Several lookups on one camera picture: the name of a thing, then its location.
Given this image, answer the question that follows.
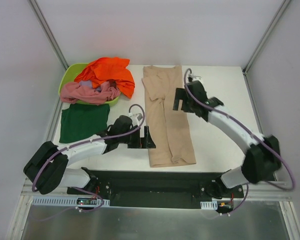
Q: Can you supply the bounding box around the beige t-shirt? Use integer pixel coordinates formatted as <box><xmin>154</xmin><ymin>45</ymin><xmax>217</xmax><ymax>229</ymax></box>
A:
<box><xmin>142</xmin><ymin>65</ymin><xmax>197</xmax><ymax>168</ymax></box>

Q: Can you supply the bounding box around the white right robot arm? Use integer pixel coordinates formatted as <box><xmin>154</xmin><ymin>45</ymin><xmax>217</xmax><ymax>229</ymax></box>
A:
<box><xmin>173</xmin><ymin>80</ymin><xmax>282</xmax><ymax>200</ymax></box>

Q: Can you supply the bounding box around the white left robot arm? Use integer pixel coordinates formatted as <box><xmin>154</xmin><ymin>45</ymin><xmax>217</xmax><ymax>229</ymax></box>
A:
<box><xmin>23</xmin><ymin>113</ymin><xmax>156</xmax><ymax>195</ymax></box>

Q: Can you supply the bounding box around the folded dark green t-shirt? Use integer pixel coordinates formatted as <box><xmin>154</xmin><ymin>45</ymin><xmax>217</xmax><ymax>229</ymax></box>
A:
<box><xmin>59</xmin><ymin>104</ymin><xmax>110</xmax><ymax>144</ymax></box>

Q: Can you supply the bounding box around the lavender t-shirt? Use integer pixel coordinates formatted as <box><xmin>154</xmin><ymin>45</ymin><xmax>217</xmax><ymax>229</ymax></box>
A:
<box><xmin>79</xmin><ymin>80</ymin><xmax>101</xmax><ymax>92</ymax></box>

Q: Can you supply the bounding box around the orange t-shirt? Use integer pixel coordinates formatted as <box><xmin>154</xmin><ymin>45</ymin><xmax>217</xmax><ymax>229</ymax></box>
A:
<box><xmin>74</xmin><ymin>57</ymin><xmax>135</xmax><ymax>99</ymax></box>

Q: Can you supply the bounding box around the pink red t-shirt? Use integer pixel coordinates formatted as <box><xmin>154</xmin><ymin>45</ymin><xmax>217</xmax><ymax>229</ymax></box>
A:
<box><xmin>59</xmin><ymin>81</ymin><xmax>121</xmax><ymax>105</ymax></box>

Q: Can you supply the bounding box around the lime green plastic basket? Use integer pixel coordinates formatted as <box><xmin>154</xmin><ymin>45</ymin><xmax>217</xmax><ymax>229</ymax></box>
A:
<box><xmin>58</xmin><ymin>63</ymin><xmax>119</xmax><ymax>107</ymax></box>

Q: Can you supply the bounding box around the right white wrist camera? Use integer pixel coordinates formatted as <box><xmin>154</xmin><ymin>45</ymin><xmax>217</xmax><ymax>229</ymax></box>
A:
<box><xmin>187</xmin><ymin>73</ymin><xmax>203</xmax><ymax>82</ymax></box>

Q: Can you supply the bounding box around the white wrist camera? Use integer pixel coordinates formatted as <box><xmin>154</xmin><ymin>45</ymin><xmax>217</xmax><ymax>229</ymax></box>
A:
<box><xmin>128</xmin><ymin>112</ymin><xmax>144</xmax><ymax>127</ymax></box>
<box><xmin>187</xmin><ymin>73</ymin><xmax>203</xmax><ymax>82</ymax></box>

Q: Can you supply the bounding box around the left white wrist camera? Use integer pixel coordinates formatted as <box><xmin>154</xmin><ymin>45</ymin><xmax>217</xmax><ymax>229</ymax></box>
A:
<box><xmin>128</xmin><ymin>112</ymin><xmax>144</xmax><ymax>127</ymax></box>

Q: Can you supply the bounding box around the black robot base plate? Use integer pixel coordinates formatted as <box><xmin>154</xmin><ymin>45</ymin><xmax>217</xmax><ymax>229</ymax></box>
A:
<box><xmin>66</xmin><ymin>167</ymin><xmax>245</xmax><ymax>208</ymax></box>

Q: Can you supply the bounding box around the right aluminium table rail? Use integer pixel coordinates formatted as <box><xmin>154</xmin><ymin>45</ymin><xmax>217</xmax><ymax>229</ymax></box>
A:
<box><xmin>242</xmin><ymin>71</ymin><xmax>277</xmax><ymax>181</ymax></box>

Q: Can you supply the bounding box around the right aluminium frame post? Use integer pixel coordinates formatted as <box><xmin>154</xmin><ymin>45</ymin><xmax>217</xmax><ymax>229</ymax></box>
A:
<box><xmin>242</xmin><ymin>0</ymin><xmax>293</xmax><ymax>76</ymax></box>

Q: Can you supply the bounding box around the aluminium frame post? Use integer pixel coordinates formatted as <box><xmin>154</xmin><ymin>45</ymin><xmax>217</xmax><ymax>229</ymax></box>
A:
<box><xmin>27</xmin><ymin>0</ymin><xmax>69</xmax><ymax>70</ymax></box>
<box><xmin>242</xmin><ymin>0</ymin><xmax>293</xmax><ymax>76</ymax></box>

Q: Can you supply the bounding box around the left white cable duct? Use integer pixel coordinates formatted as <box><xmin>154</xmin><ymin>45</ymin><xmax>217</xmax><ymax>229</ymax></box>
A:
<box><xmin>32</xmin><ymin>196</ymin><xmax>110</xmax><ymax>208</ymax></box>

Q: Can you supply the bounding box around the white cable duct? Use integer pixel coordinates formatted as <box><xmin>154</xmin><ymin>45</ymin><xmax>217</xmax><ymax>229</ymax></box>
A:
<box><xmin>32</xmin><ymin>196</ymin><xmax>110</xmax><ymax>208</ymax></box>
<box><xmin>200</xmin><ymin>200</ymin><xmax>218</xmax><ymax>211</ymax></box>

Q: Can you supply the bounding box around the right white cable duct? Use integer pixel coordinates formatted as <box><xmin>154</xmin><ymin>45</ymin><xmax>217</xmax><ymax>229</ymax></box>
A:
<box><xmin>200</xmin><ymin>200</ymin><xmax>218</xmax><ymax>211</ymax></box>

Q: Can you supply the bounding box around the front aluminium cross rail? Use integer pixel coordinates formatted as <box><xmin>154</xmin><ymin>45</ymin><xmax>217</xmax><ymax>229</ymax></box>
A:
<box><xmin>246</xmin><ymin>182</ymin><xmax>292</xmax><ymax>202</ymax></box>

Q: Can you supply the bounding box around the left aluminium frame post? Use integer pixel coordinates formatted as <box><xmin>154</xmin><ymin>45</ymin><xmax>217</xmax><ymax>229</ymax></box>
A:
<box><xmin>27</xmin><ymin>0</ymin><xmax>69</xmax><ymax>70</ymax></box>

